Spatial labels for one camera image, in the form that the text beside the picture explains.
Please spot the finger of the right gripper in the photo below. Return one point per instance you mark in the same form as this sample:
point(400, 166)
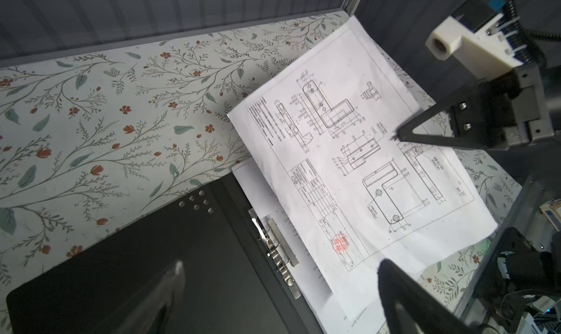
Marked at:
point(470, 115)

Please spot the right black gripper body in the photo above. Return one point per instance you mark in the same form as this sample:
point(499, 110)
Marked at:
point(518, 109)

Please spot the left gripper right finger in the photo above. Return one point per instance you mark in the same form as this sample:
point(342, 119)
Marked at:
point(410, 309)

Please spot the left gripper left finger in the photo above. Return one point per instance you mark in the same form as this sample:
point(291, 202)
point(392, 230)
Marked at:
point(154, 309)

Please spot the paper sheet with technical drawing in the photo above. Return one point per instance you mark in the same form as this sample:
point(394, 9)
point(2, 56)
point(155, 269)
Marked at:
point(322, 134)

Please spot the printed paper sheet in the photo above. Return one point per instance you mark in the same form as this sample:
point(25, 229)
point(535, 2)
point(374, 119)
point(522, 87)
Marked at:
point(301, 265)

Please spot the orange black file folder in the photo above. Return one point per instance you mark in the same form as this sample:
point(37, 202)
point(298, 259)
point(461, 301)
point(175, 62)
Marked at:
point(197, 265)

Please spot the card box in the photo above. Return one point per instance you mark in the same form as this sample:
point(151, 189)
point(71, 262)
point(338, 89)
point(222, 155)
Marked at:
point(551, 210)

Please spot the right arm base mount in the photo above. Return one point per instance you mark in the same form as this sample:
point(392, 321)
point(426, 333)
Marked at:
point(517, 275)

